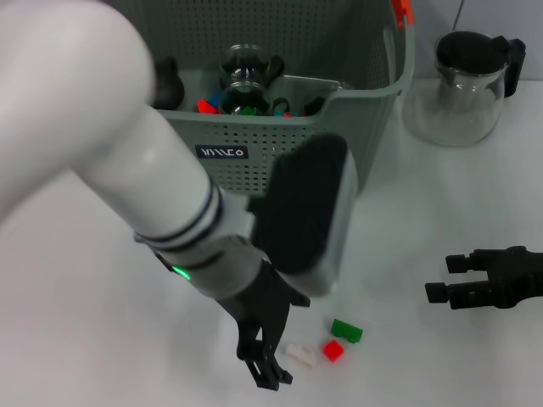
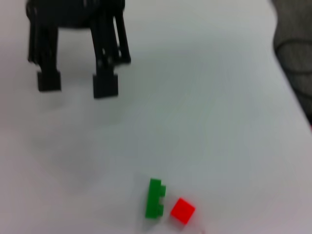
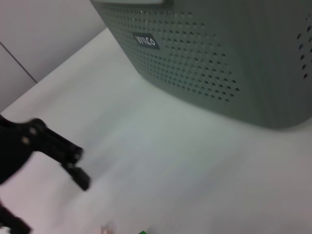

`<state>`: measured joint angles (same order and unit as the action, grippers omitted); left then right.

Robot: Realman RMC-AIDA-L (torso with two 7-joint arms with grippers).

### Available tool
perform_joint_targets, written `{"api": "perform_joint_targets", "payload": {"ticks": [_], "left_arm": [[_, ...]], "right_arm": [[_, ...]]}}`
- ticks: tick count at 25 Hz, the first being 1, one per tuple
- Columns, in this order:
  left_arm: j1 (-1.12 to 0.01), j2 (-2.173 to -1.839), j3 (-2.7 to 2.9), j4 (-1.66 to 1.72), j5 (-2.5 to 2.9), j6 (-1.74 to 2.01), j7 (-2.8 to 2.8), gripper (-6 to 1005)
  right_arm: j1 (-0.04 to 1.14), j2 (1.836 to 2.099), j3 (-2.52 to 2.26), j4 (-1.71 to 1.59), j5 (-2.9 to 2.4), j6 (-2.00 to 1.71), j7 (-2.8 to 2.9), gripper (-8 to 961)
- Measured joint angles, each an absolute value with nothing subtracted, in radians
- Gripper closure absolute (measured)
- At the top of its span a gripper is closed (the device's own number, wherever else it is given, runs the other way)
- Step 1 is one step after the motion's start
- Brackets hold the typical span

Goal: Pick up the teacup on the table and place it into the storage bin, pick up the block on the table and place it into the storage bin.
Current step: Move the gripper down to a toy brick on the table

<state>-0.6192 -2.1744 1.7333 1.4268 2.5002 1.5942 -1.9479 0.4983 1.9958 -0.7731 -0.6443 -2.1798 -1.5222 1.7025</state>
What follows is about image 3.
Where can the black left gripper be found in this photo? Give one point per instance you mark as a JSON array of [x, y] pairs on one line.
[[14, 146]]

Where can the green toy brick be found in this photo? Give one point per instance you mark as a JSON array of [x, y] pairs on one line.
[[143, 232]]

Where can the white toy brick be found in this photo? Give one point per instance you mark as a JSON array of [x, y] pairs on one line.
[[108, 228]]

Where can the grey-green perforated storage bin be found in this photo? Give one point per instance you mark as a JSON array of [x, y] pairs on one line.
[[263, 73]]

